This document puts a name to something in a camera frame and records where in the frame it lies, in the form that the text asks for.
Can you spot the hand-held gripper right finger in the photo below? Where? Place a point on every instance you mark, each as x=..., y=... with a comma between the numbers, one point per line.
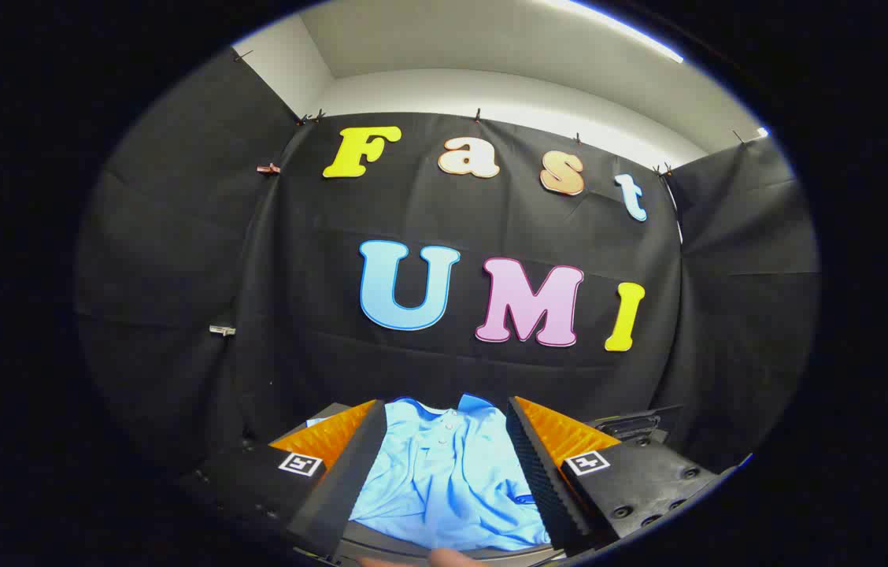
x=538, y=480

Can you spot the black backdrop cloth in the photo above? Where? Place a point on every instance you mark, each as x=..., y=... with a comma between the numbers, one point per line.
x=428, y=378

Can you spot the dark washing machine lid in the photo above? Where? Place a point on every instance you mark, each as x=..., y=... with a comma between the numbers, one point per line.
x=633, y=425

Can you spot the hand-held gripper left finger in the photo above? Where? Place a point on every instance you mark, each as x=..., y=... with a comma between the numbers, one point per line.
x=349, y=480

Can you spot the silver clip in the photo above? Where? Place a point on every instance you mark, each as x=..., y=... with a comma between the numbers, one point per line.
x=221, y=330

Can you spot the light blue polo shirt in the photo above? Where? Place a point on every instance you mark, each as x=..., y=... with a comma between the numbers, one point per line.
x=444, y=480

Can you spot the pink clip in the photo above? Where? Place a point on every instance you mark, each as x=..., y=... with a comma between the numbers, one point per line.
x=268, y=168

